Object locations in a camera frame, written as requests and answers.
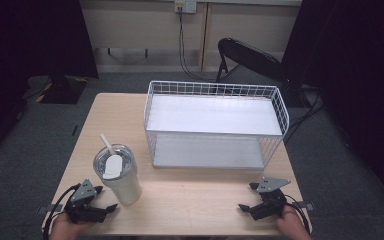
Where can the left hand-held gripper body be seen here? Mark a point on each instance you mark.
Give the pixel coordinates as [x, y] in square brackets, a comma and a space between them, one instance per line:
[81, 209]

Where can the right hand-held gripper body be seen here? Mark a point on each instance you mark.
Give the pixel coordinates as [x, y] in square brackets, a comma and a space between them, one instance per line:
[269, 201]

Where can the white tumbler cup with straw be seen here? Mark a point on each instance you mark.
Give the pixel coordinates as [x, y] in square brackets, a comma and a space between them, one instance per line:
[123, 186]

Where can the person's left hand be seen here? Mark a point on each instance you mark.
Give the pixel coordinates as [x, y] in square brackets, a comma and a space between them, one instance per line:
[65, 230]

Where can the person's right hand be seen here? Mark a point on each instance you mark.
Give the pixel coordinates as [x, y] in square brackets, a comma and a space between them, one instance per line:
[291, 224]

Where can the small black floor strip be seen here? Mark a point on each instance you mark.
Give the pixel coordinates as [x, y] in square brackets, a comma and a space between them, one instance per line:
[75, 130]

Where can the black stand base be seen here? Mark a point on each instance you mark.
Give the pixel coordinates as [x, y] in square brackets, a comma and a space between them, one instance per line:
[60, 88]

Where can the black folding chair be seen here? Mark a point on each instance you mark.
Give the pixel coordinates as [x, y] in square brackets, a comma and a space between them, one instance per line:
[250, 58]

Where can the black curtain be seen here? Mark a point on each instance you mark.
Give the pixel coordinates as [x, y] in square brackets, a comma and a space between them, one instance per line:
[356, 66]
[30, 43]

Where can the grey metal table bracket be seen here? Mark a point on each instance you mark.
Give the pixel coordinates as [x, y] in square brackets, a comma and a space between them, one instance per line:
[48, 209]
[308, 205]

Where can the white wall socket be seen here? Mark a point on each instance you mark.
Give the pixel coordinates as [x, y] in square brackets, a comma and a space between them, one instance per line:
[185, 6]

